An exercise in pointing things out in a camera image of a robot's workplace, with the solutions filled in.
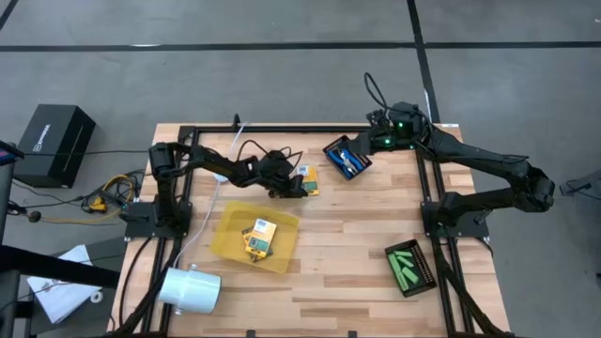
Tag black aluminium table frame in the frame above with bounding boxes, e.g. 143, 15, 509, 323
107, 124, 517, 338

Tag dark flat device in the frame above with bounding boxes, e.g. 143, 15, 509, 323
0, 139, 25, 166

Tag white paper sheets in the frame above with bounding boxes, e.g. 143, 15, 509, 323
26, 243, 103, 325

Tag dark side table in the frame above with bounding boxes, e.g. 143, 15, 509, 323
0, 243, 121, 338

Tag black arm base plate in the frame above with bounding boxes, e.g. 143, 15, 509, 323
420, 200, 490, 239
124, 200, 193, 240

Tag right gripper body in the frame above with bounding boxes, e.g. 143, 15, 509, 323
366, 101, 426, 152

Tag thin white cable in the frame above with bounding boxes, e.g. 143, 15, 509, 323
172, 120, 249, 269

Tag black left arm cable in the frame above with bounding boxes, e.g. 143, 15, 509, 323
234, 139, 305, 177

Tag yellow translucent plastic bin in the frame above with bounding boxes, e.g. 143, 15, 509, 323
208, 200, 301, 275

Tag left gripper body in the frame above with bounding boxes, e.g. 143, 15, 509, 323
255, 150, 297, 198

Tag white cylindrical canister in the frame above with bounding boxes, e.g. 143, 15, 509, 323
157, 263, 223, 316

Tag grey chair base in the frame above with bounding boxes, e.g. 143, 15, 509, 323
558, 168, 601, 199

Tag black cable bundle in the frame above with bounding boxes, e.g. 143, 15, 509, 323
431, 237, 513, 338
116, 237, 184, 338

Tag black slotted plastic basket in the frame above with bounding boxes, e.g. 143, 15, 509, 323
383, 238, 438, 299
322, 134, 374, 181

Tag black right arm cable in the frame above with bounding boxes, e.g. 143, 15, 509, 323
363, 71, 393, 114

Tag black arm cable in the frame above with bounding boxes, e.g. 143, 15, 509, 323
234, 139, 305, 177
363, 71, 393, 114

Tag black cardboard box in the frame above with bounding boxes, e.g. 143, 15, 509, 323
12, 103, 98, 189

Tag yellow floor cable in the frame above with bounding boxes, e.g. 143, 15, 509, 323
39, 174, 136, 225

